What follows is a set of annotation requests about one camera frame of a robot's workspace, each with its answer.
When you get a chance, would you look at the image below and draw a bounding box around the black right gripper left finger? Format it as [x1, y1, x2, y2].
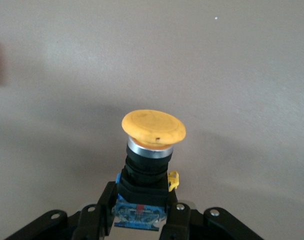
[1, 181, 118, 240]

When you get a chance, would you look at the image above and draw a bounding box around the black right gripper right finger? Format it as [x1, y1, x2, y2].
[158, 186, 267, 240]

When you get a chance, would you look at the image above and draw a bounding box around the yellow mushroom push button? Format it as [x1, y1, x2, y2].
[112, 109, 187, 230]

